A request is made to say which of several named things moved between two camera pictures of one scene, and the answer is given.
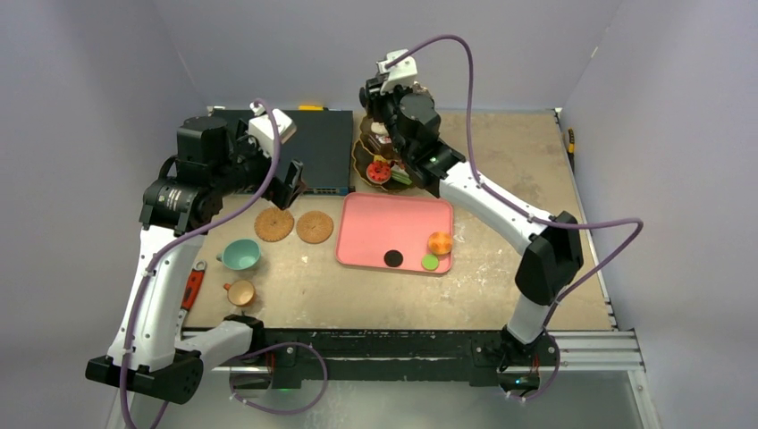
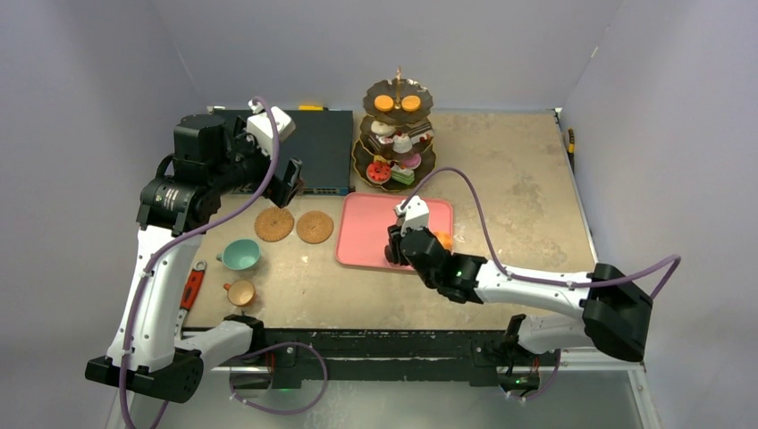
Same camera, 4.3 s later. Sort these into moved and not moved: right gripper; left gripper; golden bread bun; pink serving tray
Moved: right gripper
Not moved: golden bread bun; pink serving tray; left gripper
